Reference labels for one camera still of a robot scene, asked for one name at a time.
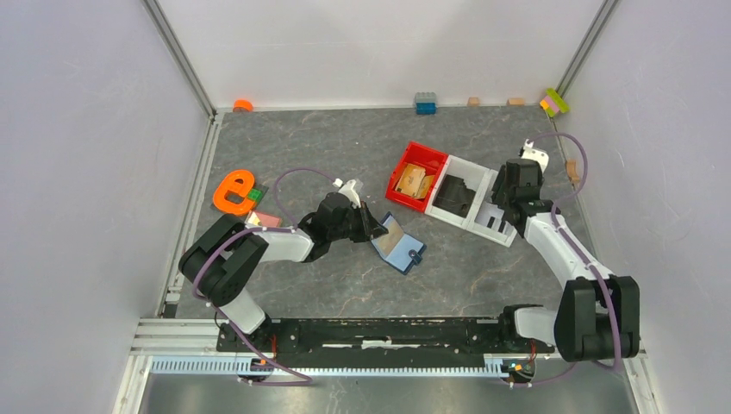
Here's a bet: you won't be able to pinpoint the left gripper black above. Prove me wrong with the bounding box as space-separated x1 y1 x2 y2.
328 201 388 243

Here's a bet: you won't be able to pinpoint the navy blue card holder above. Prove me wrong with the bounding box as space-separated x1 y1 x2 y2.
372 211 427 275

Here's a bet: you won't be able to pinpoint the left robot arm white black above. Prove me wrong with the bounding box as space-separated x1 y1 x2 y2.
178 192 389 352

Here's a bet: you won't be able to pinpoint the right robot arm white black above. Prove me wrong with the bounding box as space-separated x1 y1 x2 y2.
490 159 640 362

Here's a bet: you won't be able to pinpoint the black white cards in bin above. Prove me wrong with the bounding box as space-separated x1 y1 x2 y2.
475 203 514 236

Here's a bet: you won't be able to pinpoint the white plastic bin right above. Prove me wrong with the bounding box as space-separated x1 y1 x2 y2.
466 169 518 248

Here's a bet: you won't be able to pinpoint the white plastic bin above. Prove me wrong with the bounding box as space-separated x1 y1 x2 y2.
466 169 518 248
425 155 492 229

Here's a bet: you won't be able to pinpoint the white plastic bin left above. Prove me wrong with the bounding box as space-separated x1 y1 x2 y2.
425 155 492 229

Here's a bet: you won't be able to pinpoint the curved tan wooden piece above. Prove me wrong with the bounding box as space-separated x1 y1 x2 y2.
565 160 582 185

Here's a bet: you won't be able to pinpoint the flat tan wooden block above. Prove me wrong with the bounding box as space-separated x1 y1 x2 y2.
507 97 526 106

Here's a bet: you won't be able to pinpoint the red plastic bin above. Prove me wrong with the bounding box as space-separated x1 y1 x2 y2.
385 141 448 213

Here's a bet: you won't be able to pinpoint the green pink toy brick stack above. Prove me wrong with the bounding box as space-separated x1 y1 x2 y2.
539 88 570 118

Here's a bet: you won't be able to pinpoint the green toy block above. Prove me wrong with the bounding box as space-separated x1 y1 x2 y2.
247 188 266 204

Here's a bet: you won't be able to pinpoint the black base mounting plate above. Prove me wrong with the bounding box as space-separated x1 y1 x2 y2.
247 317 555 368

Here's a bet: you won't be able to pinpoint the blue grey toy brick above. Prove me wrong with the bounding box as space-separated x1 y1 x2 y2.
414 91 438 116

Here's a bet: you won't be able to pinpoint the orange plastic letter shape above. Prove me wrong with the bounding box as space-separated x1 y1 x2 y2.
213 170 256 216

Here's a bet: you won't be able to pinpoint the orange round cap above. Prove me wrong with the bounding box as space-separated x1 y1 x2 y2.
232 99 253 112

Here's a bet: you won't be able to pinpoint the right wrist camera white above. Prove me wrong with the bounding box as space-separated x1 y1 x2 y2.
519 140 550 172

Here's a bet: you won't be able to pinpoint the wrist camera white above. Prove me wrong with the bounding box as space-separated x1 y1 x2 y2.
519 140 550 172
333 179 363 208

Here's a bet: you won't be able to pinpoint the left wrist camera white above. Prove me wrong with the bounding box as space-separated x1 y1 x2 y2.
333 179 363 208

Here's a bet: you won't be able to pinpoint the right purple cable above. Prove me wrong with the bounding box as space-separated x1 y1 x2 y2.
502 132 623 390

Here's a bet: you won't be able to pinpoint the purple cable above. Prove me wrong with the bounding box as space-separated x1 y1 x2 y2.
502 132 623 390
191 166 344 388

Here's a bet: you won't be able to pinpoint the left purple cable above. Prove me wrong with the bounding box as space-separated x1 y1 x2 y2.
191 166 344 388

